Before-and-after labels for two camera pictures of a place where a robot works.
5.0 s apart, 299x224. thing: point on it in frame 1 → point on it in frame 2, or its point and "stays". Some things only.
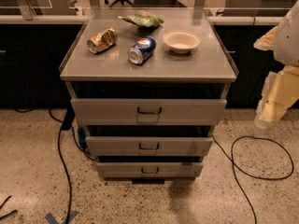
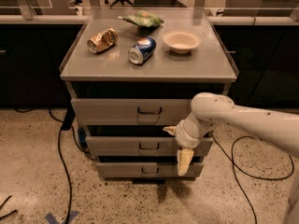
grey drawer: [149, 146] stays
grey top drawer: [149, 112] stays
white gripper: [288, 42] → [182, 135]
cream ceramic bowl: [181, 41] stays
